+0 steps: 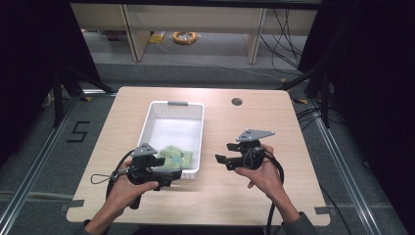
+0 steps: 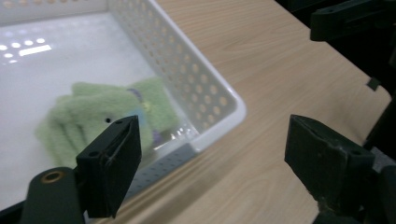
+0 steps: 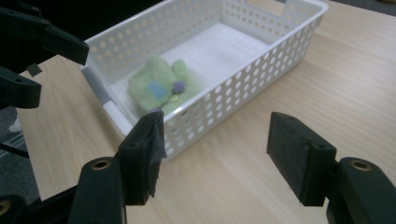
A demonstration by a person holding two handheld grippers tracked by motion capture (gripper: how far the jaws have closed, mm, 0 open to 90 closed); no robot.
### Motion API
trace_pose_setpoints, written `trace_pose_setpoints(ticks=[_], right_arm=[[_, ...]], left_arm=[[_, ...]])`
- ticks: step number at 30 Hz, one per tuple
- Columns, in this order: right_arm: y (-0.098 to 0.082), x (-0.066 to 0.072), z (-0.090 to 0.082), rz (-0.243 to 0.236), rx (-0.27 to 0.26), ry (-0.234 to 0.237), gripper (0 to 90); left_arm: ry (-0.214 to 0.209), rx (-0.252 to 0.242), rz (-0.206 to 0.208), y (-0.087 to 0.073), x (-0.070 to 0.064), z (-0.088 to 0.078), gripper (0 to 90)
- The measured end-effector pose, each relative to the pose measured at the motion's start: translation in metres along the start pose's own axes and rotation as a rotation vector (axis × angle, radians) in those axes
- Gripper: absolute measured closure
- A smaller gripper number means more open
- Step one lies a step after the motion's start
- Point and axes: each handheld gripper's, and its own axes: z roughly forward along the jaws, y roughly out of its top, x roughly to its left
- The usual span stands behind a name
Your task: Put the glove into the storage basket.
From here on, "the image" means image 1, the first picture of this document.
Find aluminium floor rail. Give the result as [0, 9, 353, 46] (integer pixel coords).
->
[312, 107, 384, 235]
[0, 94, 82, 229]

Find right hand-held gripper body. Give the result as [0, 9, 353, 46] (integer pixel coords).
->
[236, 129, 276, 170]

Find plain green glove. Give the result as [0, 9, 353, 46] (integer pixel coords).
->
[179, 150, 194, 169]

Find green glove with bear face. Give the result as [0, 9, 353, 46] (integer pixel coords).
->
[157, 145, 184, 170]

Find bundle of black cables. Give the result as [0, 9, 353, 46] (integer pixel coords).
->
[258, 8, 309, 71]

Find left hand-held gripper cable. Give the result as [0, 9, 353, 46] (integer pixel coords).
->
[90, 149, 136, 201]

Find white plastic basket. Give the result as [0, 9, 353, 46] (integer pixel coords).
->
[135, 100, 206, 181]

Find person's left hand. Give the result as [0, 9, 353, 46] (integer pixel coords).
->
[109, 160, 160, 213]

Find black floor cables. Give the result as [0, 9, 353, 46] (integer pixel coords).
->
[295, 105, 344, 132]

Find person's right hand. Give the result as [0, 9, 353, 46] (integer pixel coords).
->
[234, 145, 285, 200]

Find right hand-held gripper cable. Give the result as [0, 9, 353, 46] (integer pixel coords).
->
[265, 152, 286, 235]

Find black curtain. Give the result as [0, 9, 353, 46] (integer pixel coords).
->
[298, 0, 415, 229]
[0, 0, 102, 167]

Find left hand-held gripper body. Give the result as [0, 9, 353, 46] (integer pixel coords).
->
[126, 142, 164, 210]

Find black metal stand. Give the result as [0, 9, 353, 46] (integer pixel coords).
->
[52, 65, 114, 128]
[277, 65, 332, 129]

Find yellow packet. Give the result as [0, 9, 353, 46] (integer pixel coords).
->
[148, 30, 166, 45]

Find thin white floor cable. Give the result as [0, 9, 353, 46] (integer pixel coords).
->
[156, 42, 286, 82]

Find hand-held gripper cable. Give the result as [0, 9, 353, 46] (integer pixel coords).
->
[265, 152, 286, 235]
[90, 149, 136, 201]

